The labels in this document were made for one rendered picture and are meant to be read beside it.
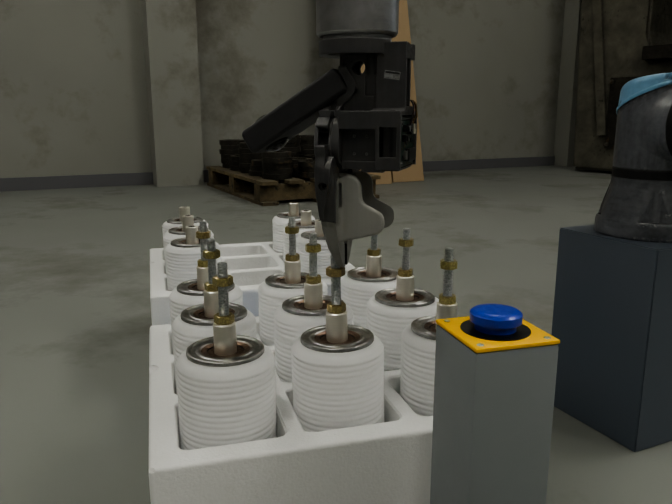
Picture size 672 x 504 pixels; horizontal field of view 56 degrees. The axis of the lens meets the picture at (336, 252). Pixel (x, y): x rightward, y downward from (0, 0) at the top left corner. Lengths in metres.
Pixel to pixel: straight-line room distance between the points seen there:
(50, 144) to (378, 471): 3.83
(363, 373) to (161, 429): 0.20
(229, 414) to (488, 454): 0.24
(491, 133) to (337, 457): 4.99
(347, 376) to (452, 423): 0.14
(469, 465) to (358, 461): 0.15
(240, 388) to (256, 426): 0.04
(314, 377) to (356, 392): 0.04
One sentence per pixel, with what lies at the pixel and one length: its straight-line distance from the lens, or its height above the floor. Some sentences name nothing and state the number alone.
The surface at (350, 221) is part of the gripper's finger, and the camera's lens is 0.60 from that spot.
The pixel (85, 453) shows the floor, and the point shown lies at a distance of 1.02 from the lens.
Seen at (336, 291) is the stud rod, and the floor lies 0.30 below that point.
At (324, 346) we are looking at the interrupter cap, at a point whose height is 0.25.
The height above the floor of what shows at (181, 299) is 0.25.
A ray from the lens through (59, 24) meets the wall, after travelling 4.33.
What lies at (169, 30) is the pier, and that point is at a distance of 4.24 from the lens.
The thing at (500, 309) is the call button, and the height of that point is 0.33.
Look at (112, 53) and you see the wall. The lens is 4.34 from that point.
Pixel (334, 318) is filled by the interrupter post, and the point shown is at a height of 0.28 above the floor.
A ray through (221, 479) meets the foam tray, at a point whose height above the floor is 0.16.
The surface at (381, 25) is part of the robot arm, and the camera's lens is 0.58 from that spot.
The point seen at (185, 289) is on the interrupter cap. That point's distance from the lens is 0.85.
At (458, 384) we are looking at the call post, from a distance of 0.50.
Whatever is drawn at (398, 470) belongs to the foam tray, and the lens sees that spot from 0.65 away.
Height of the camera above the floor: 0.48
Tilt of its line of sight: 13 degrees down
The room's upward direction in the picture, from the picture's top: straight up
